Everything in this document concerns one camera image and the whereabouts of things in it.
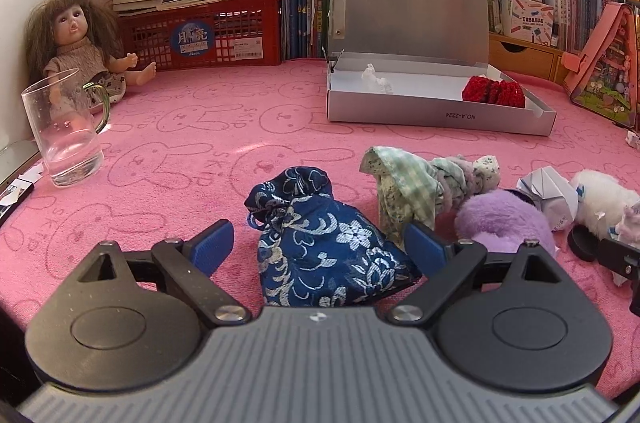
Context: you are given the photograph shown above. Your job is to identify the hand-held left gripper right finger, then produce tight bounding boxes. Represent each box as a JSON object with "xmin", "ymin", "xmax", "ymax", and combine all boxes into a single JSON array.
[{"xmin": 390, "ymin": 222, "xmax": 563, "ymax": 324}]

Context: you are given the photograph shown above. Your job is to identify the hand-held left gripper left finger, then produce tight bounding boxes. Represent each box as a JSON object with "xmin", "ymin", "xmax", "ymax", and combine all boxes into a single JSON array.
[{"xmin": 75, "ymin": 219, "xmax": 252, "ymax": 324}]

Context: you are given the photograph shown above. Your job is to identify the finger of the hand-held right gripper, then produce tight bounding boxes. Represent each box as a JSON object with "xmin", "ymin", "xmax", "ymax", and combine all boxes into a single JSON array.
[{"xmin": 598, "ymin": 238, "xmax": 640, "ymax": 289}]

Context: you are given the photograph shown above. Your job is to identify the green plaid scrunchie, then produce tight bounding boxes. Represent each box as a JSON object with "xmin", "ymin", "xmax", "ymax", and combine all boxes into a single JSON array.
[{"xmin": 360, "ymin": 145, "xmax": 443, "ymax": 249}]

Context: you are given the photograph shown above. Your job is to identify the purple fluffy scrunchie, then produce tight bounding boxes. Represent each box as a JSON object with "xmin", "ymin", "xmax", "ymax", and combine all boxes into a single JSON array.
[{"xmin": 454, "ymin": 189, "xmax": 558, "ymax": 256}]

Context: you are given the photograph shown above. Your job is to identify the white paper origami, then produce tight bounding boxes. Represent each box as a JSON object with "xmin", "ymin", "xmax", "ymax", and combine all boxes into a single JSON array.
[{"xmin": 516, "ymin": 166, "xmax": 580, "ymax": 234}]

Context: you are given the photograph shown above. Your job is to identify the blue floral brocade pouch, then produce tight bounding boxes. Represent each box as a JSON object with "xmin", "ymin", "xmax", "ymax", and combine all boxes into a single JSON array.
[{"xmin": 244, "ymin": 166, "xmax": 423, "ymax": 309}]

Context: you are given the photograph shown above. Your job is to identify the silver storage box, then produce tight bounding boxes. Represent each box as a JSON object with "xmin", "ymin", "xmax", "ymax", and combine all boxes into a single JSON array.
[{"xmin": 322, "ymin": 0, "xmax": 557, "ymax": 137}]

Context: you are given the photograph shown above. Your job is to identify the black round cap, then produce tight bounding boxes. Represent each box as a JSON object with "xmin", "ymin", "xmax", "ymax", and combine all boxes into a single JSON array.
[{"xmin": 567, "ymin": 225, "xmax": 601, "ymax": 261}]

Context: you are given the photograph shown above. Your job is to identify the white fluffy scrunchie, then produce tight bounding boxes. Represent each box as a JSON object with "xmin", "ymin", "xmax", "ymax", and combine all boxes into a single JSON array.
[{"xmin": 570, "ymin": 169, "xmax": 640, "ymax": 241}]

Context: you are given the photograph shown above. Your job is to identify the pale floral scrunchie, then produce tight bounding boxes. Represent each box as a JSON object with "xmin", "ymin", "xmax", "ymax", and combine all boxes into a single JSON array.
[{"xmin": 430, "ymin": 154, "xmax": 501, "ymax": 211}]

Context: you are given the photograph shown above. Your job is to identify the pink rabbit-print towel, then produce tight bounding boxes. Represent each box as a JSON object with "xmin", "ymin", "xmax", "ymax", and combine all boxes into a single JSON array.
[{"xmin": 0, "ymin": 55, "xmax": 640, "ymax": 399}]

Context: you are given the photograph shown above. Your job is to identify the red knitted scrunchie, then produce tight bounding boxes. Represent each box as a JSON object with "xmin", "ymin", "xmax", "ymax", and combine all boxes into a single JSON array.
[{"xmin": 461, "ymin": 75, "xmax": 527, "ymax": 108}]

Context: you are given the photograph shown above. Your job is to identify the clear glass mug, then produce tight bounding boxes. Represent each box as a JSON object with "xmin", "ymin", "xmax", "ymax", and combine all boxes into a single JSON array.
[{"xmin": 21, "ymin": 68, "xmax": 111, "ymax": 188}]

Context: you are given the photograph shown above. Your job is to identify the pink house-shaped bag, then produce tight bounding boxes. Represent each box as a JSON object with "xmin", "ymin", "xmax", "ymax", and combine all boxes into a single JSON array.
[{"xmin": 561, "ymin": 2, "xmax": 640, "ymax": 128}]

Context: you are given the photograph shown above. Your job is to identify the black and white small box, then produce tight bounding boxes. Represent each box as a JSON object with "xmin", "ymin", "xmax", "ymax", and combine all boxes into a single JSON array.
[{"xmin": 0, "ymin": 180, "xmax": 36, "ymax": 224}]

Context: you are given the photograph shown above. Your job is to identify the wooden drawer organizer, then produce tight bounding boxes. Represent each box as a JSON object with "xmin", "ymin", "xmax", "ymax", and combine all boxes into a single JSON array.
[{"xmin": 487, "ymin": 32, "xmax": 571, "ymax": 84}]

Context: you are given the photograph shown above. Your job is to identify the red plastic crate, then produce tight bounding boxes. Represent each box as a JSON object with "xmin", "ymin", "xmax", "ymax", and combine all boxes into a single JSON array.
[{"xmin": 117, "ymin": 0, "xmax": 282, "ymax": 72}]

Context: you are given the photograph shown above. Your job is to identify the pencil-print white box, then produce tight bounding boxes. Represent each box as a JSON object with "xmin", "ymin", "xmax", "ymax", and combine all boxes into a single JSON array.
[{"xmin": 500, "ymin": 0, "xmax": 556, "ymax": 46}]

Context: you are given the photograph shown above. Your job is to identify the brown-haired doll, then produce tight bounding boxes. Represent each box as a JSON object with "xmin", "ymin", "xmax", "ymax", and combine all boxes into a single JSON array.
[{"xmin": 24, "ymin": 0, "xmax": 157, "ymax": 104}]

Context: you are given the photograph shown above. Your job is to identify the row of colourful thin books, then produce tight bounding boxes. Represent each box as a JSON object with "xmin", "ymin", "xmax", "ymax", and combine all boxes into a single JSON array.
[{"xmin": 520, "ymin": 0, "xmax": 621, "ymax": 54}]

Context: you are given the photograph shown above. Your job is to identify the white mesh hair tie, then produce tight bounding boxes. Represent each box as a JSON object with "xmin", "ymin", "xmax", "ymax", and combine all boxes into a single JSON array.
[{"xmin": 361, "ymin": 64, "xmax": 396, "ymax": 94}]

